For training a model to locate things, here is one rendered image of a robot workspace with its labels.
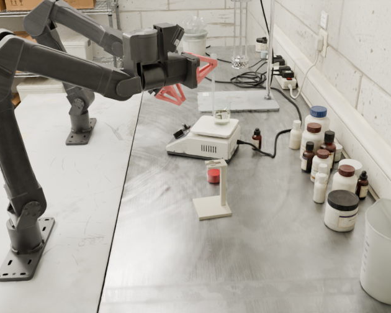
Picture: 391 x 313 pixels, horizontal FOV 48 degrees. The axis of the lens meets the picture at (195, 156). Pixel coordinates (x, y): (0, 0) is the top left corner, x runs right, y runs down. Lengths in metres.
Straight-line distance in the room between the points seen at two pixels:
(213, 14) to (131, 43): 2.78
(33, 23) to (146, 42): 0.56
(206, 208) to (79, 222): 0.31
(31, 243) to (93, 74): 0.38
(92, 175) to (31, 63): 0.50
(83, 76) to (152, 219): 0.38
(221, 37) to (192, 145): 2.50
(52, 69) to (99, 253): 0.39
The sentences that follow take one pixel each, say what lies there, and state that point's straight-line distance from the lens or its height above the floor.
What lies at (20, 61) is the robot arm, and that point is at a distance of 0.84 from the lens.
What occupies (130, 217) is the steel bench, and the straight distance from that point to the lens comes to 1.07.
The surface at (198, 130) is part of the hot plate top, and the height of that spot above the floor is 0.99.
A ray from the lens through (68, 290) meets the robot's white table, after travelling 0.92.
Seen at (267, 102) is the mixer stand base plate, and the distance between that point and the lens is 1.70.
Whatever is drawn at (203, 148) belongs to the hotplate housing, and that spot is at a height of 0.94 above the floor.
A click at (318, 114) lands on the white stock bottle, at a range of 1.33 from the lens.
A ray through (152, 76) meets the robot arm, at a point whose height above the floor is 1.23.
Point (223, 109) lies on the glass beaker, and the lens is 1.27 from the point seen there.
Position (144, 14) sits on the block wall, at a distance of 3.69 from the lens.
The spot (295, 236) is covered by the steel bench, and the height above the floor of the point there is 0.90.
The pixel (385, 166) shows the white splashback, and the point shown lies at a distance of 1.13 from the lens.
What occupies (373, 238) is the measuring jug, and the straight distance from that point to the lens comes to 0.83.
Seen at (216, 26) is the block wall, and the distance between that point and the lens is 3.71.
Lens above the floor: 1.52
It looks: 28 degrees down
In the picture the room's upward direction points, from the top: 1 degrees counter-clockwise
